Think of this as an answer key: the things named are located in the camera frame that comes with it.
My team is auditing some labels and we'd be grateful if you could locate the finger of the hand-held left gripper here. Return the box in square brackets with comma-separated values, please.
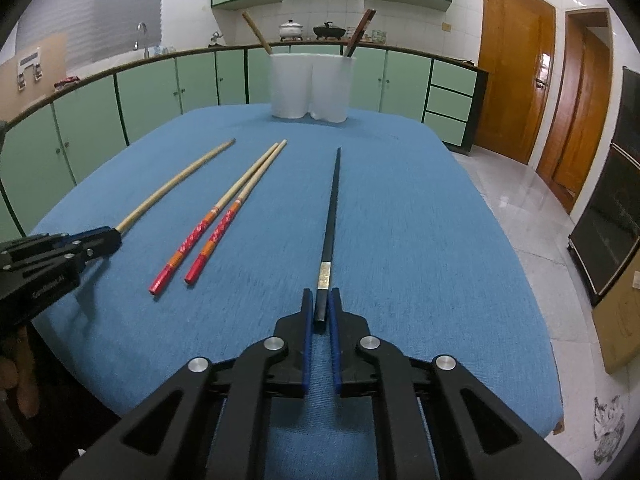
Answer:
[0, 234, 123, 281]
[0, 226, 119, 261]

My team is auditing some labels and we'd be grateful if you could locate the person's left hand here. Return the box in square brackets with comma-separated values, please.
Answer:
[0, 327, 42, 418]

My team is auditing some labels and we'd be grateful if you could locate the black wok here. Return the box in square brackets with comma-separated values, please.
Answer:
[313, 21, 347, 41]

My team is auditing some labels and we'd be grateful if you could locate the plain bamboo chopstick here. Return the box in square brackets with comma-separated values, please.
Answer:
[115, 138, 236, 234]
[242, 11, 274, 56]

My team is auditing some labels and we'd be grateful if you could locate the grey window blind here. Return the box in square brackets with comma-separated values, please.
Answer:
[15, 0, 167, 63]

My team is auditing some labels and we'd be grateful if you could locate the green base cabinet with drawers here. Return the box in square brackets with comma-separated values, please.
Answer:
[246, 42, 490, 153]

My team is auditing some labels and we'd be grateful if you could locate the dark brown chopstick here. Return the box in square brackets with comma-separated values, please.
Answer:
[346, 9, 377, 58]
[341, 8, 373, 58]

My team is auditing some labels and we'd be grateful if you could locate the cardboard box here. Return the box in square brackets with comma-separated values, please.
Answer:
[591, 270, 640, 376]

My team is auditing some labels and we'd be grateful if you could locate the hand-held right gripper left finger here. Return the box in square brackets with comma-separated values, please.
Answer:
[60, 288, 314, 480]

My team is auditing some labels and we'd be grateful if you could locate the wooden door in doorway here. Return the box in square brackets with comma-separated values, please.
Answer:
[535, 7, 614, 214]

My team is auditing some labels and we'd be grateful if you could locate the black glass cabinet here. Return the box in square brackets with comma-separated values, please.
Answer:
[567, 65, 640, 309]

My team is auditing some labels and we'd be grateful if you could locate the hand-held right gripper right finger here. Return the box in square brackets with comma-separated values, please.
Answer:
[327, 288, 567, 480]

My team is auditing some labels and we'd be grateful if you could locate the metal faucet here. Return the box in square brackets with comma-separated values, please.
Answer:
[134, 22, 151, 59]

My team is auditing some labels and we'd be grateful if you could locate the white plastic utensil holder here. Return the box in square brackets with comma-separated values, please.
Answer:
[268, 52, 359, 124]

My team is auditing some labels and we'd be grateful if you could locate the green base cabinet run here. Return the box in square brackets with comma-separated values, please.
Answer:
[0, 46, 249, 236]

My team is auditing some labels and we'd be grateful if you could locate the red-ended bamboo chopstick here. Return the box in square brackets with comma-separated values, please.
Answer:
[148, 143, 280, 295]
[184, 139, 289, 285]

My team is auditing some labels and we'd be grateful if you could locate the blue tablecloth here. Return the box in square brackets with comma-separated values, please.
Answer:
[25, 104, 566, 480]

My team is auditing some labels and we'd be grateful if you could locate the black chopstick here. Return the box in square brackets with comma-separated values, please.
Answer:
[312, 147, 343, 335]

